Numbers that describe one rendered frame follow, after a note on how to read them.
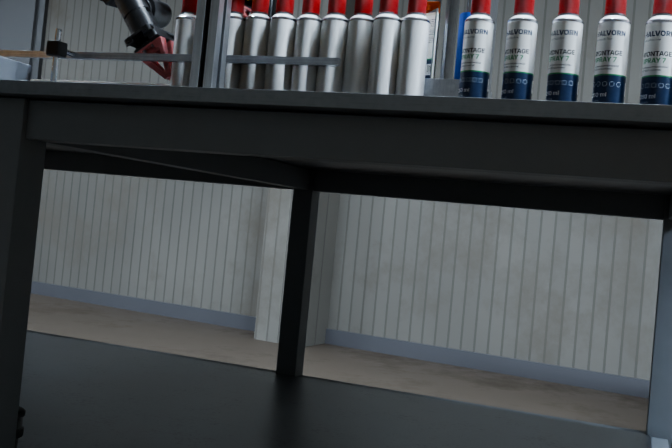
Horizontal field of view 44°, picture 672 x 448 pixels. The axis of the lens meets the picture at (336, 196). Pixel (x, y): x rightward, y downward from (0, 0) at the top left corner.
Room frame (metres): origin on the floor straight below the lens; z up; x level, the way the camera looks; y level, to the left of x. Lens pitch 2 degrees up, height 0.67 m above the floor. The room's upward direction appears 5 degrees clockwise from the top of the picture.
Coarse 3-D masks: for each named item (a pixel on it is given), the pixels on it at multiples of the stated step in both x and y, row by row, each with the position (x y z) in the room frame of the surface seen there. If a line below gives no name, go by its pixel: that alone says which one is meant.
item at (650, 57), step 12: (660, 0) 1.34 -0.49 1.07; (660, 12) 1.34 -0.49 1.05; (648, 24) 1.35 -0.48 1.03; (660, 24) 1.33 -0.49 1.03; (648, 36) 1.35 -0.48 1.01; (660, 36) 1.33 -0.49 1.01; (648, 48) 1.34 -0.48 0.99; (660, 48) 1.33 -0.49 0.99; (648, 60) 1.34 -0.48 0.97; (660, 60) 1.33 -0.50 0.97; (648, 72) 1.34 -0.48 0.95; (660, 72) 1.33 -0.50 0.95; (648, 84) 1.34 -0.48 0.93; (660, 84) 1.33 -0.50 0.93; (648, 96) 1.34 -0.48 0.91; (660, 96) 1.33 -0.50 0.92
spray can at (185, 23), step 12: (192, 0) 1.64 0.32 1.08; (192, 12) 1.64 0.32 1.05; (180, 24) 1.63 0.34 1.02; (192, 24) 1.63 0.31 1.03; (180, 36) 1.63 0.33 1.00; (192, 36) 1.63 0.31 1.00; (180, 48) 1.63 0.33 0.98; (192, 48) 1.64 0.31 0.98; (180, 72) 1.63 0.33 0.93; (180, 84) 1.63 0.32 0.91
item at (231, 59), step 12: (120, 60) 1.67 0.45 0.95; (132, 60) 1.65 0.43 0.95; (144, 60) 1.64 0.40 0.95; (156, 60) 1.63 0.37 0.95; (168, 60) 1.62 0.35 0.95; (180, 60) 1.61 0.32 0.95; (228, 60) 1.57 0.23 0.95; (240, 60) 1.57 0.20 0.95; (252, 60) 1.56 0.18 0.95; (264, 60) 1.55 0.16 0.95; (276, 60) 1.54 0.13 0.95; (288, 60) 1.53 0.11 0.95; (300, 60) 1.52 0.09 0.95; (312, 60) 1.52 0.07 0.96; (324, 60) 1.51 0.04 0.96; (336, 60) 1.50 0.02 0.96
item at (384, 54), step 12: (384, 0) 1.50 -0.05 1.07; (396, 0) 1.50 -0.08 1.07; (384, 12) 1.50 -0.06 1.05; (396, 12) 1.50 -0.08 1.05; (384, 24) 1.48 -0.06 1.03; (396, 24) 1.49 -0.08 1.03; (372, 36) 1.50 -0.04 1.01; (384, 36) 1.48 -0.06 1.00; (396, 36) 1.49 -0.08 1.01; (372, 48) 1.50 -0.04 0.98; (384, 48) 1.48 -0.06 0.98; (396, 48) 1.49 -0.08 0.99; (372, 60) 1.50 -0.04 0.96; (384, 60) 1.48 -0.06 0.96; (396, 60) 1.50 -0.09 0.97; (372, 72) 1.49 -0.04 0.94; (384, 72) 1.48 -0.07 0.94; (396, 72) 1.50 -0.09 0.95; (372, 84) 1.49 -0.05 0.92; (384, 84) 1.48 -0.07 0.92
